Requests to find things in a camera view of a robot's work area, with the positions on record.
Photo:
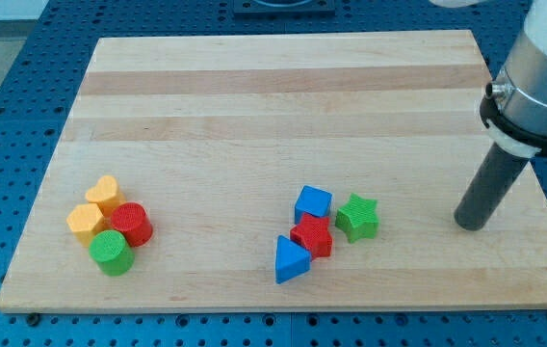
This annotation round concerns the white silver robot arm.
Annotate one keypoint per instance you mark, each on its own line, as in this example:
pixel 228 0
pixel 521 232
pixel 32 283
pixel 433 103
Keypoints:
pixel 520 88

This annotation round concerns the blue cube block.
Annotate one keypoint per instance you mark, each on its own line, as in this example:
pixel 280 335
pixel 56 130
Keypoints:
pixel 313 201

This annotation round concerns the wooden board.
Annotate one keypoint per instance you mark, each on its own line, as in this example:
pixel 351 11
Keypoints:
pixel 216 136

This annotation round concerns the red star block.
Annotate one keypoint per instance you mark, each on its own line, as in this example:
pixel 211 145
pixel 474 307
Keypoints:
pixel 312 233

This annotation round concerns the blue triangle block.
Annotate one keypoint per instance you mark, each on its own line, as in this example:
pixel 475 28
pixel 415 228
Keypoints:
pixel 291 260

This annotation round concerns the green star block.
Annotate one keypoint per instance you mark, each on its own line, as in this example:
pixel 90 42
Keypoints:
pixel 358 218

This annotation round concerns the red cylinder block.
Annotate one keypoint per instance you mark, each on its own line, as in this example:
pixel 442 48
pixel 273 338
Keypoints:
pixel 132 221

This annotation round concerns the yellow heart block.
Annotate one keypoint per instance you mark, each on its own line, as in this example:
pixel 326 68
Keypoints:
pixel 106 194

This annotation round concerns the green cylinder block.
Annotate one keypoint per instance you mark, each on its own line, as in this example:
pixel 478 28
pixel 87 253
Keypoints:
pixel 111 253

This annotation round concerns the yellow hexagon block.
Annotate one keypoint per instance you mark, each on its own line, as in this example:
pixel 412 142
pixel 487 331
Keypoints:
pixel 85 221

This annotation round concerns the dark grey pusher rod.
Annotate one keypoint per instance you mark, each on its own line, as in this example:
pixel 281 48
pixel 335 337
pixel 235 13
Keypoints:
pixel 496 174

